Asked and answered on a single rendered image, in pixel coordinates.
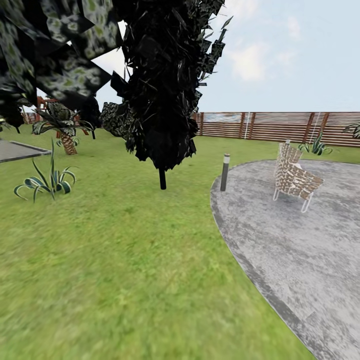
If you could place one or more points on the garden chair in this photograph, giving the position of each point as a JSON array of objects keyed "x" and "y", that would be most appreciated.
[{"x": 290, "y": 177}]

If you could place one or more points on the tree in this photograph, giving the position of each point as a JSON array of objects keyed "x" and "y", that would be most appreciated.
[
  {"x": 201, "y": 11},
  {"x": 90, "y": 114},
  {"x": 16, "y": 118},
  {"x": 26, "y": 103},
  {"x": 34, "y": 53},
  {"x": 161, "y": 87}
]

